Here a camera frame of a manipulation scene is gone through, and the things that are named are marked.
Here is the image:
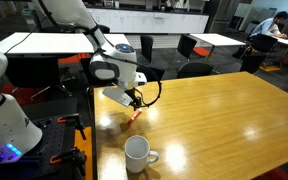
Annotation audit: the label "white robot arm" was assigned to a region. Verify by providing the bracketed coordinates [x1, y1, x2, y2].
[0, 0, 146, 164]

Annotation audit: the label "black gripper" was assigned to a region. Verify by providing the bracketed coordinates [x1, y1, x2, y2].
[118, 88, 142, 111]

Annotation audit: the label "orange black clamp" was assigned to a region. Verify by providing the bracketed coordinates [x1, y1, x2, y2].
[49, 147, 87, 176]
[57, 113, 86, 140]

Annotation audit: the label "red whiteboard marker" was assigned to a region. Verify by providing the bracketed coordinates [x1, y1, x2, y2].
[128, 108, 142, 125]

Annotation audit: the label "white table middle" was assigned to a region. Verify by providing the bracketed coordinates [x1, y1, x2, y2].
[192, 33, 243, 46]

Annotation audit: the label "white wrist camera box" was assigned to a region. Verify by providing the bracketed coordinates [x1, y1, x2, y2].
[103, 87, 132, 107]

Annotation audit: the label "black chair near man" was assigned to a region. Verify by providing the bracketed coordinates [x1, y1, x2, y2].
[240, 34, 277, 74]

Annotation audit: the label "white table left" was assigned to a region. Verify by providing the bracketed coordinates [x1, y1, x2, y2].
[0, 31, 132, 55]

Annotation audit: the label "black looped gripper cable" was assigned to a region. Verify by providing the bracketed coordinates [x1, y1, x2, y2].
[133, 64, 163, 109]

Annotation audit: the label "black office chair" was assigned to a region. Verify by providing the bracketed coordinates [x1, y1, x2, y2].
[177, 61, 214, 78]
[140, 35, 154, 62]
[177, 34, 197, 58]

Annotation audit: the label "white table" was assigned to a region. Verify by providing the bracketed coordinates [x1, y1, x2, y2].
[0, 31, 132, 55]
[192, 33, 243, 46]

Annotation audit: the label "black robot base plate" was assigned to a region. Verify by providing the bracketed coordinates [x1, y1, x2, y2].
[0, 116, 80, 180]

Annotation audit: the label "white ceramic mug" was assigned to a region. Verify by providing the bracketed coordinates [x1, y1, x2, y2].
[124, 135, 159, 173]

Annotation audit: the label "seated man blue shirt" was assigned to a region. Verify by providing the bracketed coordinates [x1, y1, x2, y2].
[249, 11, 288, 39]

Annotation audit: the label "white kitchen counter cabinets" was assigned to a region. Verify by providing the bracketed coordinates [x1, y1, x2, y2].
[88, 8, 209, 34]

